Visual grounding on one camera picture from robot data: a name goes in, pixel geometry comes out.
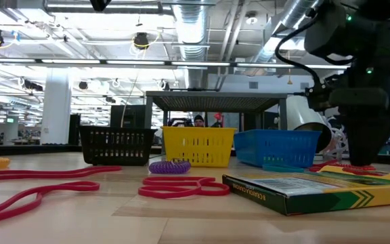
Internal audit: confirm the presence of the person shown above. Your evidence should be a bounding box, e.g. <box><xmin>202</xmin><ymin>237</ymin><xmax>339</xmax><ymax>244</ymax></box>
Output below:
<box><xmin>191</xmin><ymin>114</ymin><xmax>206</xmax><ymax>128</ymax></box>

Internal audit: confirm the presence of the yellow plastic basket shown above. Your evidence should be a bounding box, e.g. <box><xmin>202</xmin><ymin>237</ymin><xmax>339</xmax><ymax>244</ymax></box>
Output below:
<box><xmin>162</xmin><ymin>126</ymin><xmax>237</xmax><ymax>168</ymax></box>

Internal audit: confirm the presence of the ceiling light strip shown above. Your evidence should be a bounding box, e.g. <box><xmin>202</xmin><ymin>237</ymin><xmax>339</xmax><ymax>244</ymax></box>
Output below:
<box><xmin>0</xmin><ymin>56</ymin><xmax>350</xmax><ymax>70</ymax></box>

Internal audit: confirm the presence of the yellow green crayon box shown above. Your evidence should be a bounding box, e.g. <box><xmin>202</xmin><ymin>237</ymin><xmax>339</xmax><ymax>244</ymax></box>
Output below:
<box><xmin>221</xmin><ymin>165</ymin><xmax>390</xmax><ymax>216</ymax></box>

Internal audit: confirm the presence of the purple coil keychain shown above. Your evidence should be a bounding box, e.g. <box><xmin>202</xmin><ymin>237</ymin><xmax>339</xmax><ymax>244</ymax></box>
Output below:
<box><xmin>148</xmin><ymin>160</ymin><xmax>192</xmax><ymax>175</ymax></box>

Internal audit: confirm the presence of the white pillar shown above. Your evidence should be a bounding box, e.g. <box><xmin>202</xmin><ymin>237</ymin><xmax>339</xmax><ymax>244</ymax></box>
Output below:
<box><xmin>40</xmin><ymin>67</ymin><xmax>73</xmax><ymax>146</ymax></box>

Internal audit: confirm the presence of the black plastic basket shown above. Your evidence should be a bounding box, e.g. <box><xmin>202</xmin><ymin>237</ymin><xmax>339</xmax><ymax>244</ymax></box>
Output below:
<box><xmin>79</xmin><ymin>125</ymin><xmax>158</xmax><ymax>167</ymax></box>

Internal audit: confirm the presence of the blue plastic basket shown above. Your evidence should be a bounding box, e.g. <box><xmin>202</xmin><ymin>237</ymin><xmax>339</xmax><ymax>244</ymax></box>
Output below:
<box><xmin>234</xmin><ymin>129</ymin><xmax>322</xmax><ymax>169</ymax></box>

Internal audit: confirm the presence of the white plastic roll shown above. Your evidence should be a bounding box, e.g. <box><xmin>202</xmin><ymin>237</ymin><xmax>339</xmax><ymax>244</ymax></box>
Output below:
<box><xmin>284</xmin><ymin>95</ymin><xmax>333</xmax><ymax>153</ymax></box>

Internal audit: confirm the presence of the grey perforated metal shelf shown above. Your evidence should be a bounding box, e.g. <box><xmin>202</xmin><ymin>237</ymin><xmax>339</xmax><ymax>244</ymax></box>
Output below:
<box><xmin>145</xmin><ymin>90</ymin><xmax>288</xmax><ymax>155</ymax></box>

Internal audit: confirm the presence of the black camera cable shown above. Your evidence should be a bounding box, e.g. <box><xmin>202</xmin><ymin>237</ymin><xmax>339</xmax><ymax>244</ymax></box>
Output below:
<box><xmin>275</xmin><ymin>13</ymin><xmax>355</xmax><ymax>89</ymax></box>

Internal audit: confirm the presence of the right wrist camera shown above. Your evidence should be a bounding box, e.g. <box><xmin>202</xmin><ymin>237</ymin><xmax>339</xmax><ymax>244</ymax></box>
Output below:
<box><xmin>305</xmin><ymin>83</ymin><xmax>331</xmax><ymax>112</ymax></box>

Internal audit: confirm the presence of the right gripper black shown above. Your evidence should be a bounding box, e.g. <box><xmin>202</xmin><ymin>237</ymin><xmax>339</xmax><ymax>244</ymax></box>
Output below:
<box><xmin>329</xmin><ymin>73</ymin><xmax>390</xmax><ymax>166</ymax></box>

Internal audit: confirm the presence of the silver ceiling duct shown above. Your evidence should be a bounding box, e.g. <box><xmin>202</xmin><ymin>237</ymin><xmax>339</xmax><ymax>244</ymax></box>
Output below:
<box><xmin>248</xmin><ymin>0</ymin><xmax>318</xmax><ymax>65</ymax></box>
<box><xmin>173</xmin><ymin>0</ymin><xmax>213</xmax><ymax>89</ymax></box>

